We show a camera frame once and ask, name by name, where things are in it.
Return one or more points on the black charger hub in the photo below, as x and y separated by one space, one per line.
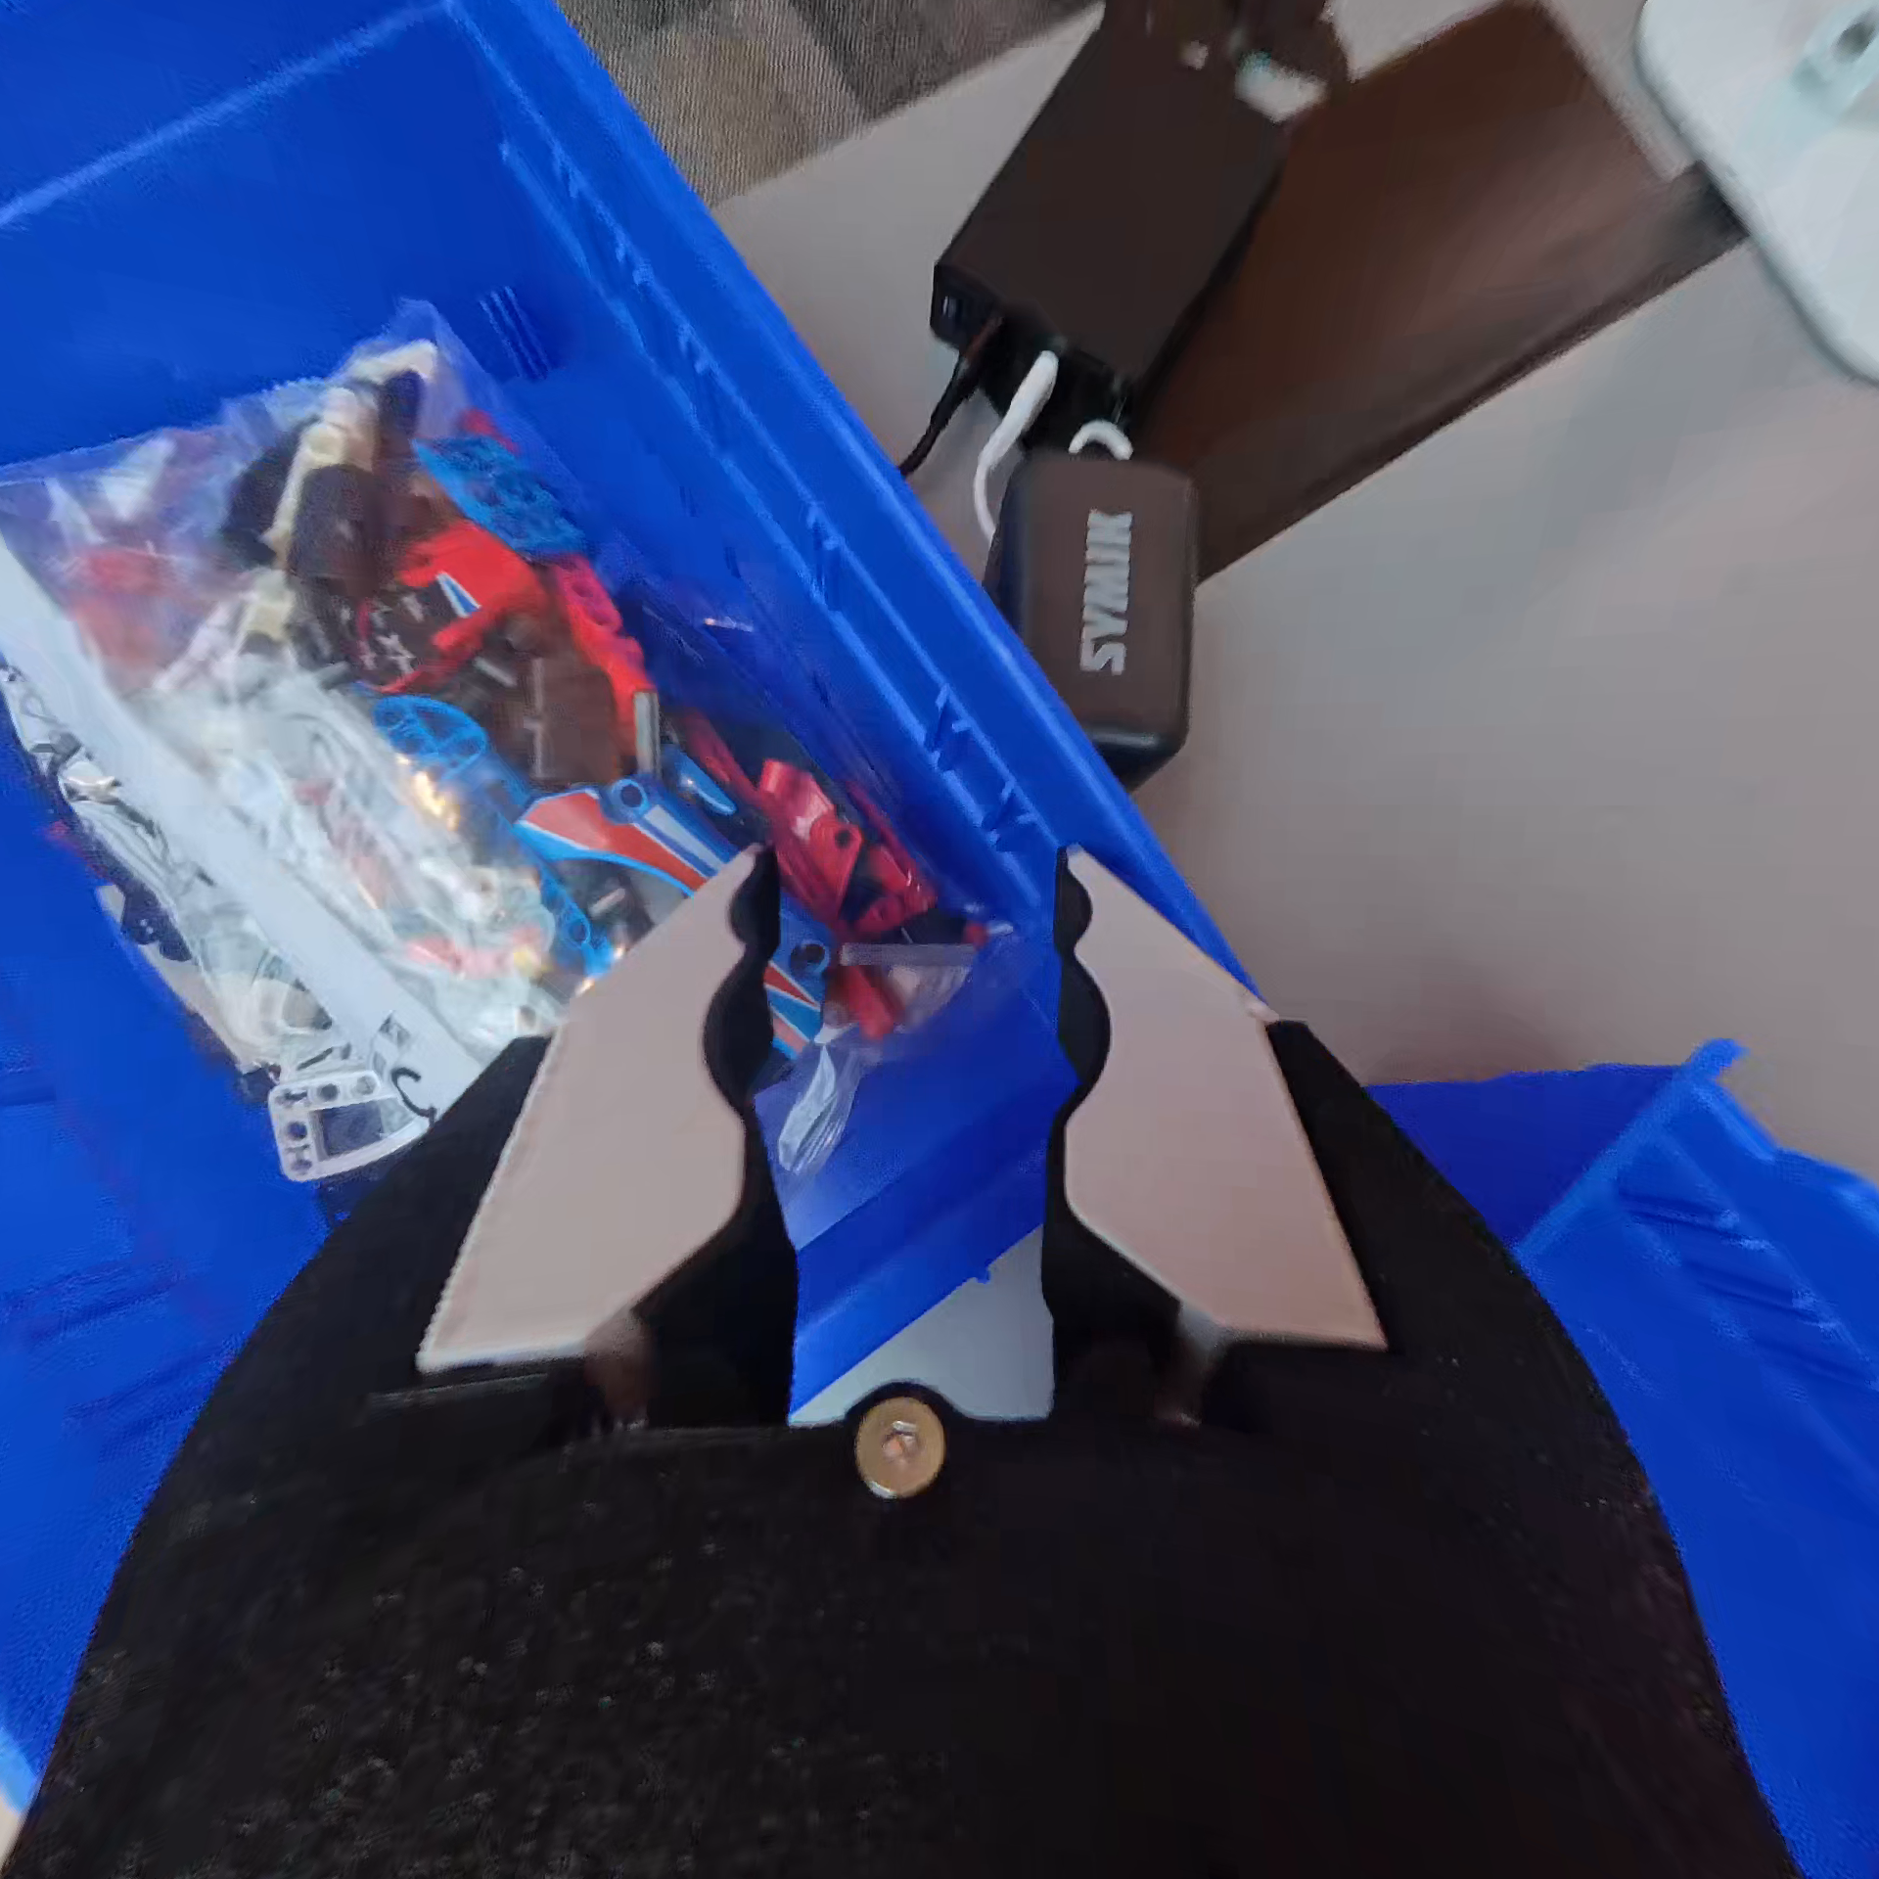
1116 190

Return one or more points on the black power bank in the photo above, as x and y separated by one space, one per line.
1094 616

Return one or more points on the blue plastic bin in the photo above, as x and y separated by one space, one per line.
219 190
1733 1320

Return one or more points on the clear bag of toy bricks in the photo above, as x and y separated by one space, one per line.
484 587

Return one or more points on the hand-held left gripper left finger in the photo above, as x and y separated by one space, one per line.
616 1175

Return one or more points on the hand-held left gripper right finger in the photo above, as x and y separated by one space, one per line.
1204 1159

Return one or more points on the white tray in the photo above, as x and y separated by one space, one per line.
1733 146

